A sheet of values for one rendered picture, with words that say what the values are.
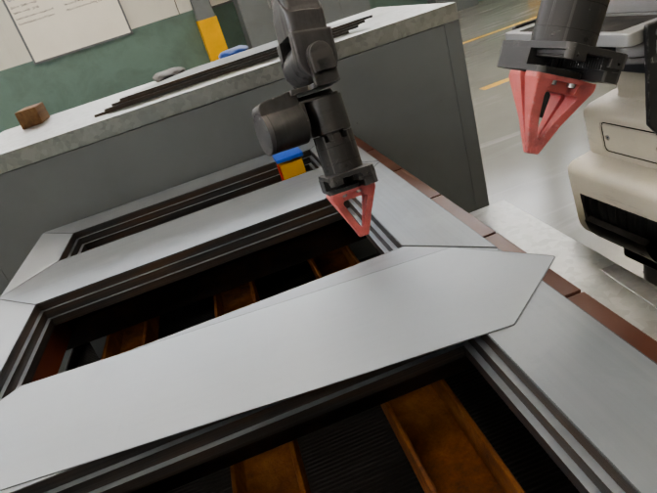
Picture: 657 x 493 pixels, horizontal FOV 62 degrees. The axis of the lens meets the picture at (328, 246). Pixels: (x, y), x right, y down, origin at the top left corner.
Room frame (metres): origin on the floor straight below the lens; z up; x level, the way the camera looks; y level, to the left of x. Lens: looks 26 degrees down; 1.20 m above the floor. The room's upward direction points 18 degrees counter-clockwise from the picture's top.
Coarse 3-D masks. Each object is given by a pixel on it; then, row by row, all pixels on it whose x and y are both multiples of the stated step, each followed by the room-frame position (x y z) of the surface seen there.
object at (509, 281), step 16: (464, 256) 0.56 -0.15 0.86; (480, 256) 0.55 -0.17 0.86; (496, 256) 0.54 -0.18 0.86; (512, 256) 0.53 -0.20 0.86; (480, 272) 0.52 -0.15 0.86; (496, 272) 0.51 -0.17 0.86; (512, 272) 0.50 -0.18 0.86; (528, 272) 0.49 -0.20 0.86; (496, 288) 0.48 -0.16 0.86; (512, 288) 0.47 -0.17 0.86; (528, 288) 0.46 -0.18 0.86; (512, 304) 0.44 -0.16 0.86; (512, 320) 0.42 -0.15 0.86
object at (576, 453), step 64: (192, 192) 1.20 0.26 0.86; (64, 256) 1.05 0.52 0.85; (192, 256) 0.86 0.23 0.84; (384, 256) 0.63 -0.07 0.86; (64, 320) 0.83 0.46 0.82; (0, 384) 0.63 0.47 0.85; (384, 384) 0.43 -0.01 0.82; (512, 384) 0.36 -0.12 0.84; (192, 448) 0.42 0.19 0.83; (576, 448) 0.28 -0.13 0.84
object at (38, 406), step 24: (24, 384) 0.59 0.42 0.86; (48, 384) 0.57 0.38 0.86; (72, 384) 0.56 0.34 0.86; (24, 408) 0.54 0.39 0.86; (48, 408) 0.52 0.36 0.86; (0, 432) 0.51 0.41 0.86; (24, 432) 0.49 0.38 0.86; (48, 432) 0.48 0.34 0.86; (0, 456) 0.47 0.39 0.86; (24, 456) 0.45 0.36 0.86; (0, 480) 0.43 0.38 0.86; (24, 480) 0.42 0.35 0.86
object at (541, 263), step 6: (516, 252) 0.53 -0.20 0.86; (528, 258) 0.51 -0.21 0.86; (534, 258) 0.51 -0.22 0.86; (540, 258) 0.51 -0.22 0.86; (546, 258) 0.50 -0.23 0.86; (552, 258) 0.50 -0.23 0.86; (534, 264) 0.50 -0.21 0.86; (540, 264) 0.50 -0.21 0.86; (546, 264) 0.49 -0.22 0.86; (540, 270) 0.49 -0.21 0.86; (546, 270) 0.48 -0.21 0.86
